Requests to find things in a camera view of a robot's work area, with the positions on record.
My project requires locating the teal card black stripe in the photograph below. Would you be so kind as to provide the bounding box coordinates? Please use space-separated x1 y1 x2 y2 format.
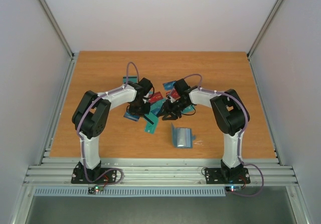
122 76 138 84

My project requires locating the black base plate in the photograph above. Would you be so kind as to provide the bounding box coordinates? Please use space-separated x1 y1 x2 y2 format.
201 167 251 184
71 168 121 184

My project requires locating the blue card top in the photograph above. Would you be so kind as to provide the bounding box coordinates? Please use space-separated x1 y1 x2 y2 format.
163 81 176 90

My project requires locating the teal card with signature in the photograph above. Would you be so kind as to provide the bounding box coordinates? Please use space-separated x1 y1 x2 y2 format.
144 121 158 134

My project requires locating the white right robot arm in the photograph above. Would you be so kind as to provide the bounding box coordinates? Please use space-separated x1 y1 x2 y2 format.
156 79 250 182

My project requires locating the blue card near centre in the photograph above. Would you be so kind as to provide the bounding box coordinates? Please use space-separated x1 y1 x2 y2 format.
150 101 164 116

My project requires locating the controller board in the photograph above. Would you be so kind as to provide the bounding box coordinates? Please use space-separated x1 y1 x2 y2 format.
88 186 104 194
225 185 245 192

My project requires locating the red card left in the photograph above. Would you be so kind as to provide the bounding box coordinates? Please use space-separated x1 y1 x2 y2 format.
148 91 163 104

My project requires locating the teal leather card holder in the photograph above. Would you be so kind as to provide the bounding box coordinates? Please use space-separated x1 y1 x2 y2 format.
171 124 196 149

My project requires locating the grey slotted cable duct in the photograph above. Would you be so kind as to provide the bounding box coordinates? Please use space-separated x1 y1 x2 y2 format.
34 186 226 197

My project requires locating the right controller board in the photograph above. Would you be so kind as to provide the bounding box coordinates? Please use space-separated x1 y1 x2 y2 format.
225 185 245 192

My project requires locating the red card right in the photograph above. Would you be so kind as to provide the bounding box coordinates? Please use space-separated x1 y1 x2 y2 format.
166 89 180 100

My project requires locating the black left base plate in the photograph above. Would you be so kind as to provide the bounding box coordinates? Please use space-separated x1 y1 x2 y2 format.
71 168 121 184

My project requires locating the left controller board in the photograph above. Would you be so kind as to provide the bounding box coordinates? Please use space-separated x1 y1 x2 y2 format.
88 186 104 194

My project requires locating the red card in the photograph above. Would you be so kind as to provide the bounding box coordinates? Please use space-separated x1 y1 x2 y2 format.
166 89 180 100
148 91 163 104

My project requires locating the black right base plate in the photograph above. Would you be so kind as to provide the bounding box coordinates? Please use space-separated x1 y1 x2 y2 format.
201 167 251 184

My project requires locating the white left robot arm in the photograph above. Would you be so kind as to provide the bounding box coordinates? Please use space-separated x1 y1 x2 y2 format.
72 78 153 183

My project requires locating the teal card right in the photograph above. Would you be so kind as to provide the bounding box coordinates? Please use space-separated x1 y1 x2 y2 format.
181 105 196 116

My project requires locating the dark blue card left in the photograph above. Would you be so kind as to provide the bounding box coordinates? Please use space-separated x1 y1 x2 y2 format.
124 112 140 122

